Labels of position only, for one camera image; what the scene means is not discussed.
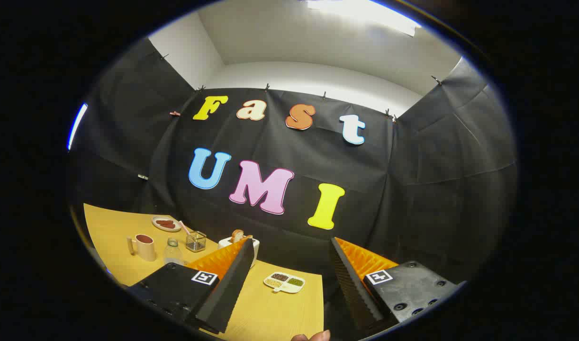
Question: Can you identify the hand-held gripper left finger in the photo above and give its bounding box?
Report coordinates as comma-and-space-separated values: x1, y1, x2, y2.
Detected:
128, 237, 256, 334

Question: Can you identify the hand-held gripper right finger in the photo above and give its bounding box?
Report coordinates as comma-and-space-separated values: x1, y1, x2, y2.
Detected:
329, 237, 461, 338

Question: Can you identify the clear plastic juice bottle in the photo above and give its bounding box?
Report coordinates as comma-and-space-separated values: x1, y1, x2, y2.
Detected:
164, 238, 184, 266

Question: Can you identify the beige cup with wooden handle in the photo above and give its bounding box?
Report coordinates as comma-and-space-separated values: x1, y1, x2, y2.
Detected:
127, 234, 156, 262

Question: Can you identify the white toaster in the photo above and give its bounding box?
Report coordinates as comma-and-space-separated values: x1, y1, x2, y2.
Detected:
217, 236, 260, 268

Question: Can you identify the white divided dish with beans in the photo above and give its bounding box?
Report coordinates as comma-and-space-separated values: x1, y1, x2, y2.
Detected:
263, 272, 306, 294

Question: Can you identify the small white plate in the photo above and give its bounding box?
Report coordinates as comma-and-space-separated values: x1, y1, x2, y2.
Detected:
152, 216, 181, 232

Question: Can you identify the black backdrop cloth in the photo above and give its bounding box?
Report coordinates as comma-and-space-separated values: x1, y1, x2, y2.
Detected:
67, 38, 518, 332

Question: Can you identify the wooden table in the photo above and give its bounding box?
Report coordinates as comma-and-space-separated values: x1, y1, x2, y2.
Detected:
83, 204, 324, 341

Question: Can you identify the ceiling light panel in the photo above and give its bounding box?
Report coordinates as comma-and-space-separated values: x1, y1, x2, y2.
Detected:
301, 0, 422, 37

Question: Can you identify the wire mesh basket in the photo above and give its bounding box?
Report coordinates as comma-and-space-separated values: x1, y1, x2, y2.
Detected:
185, 231, 207, 252

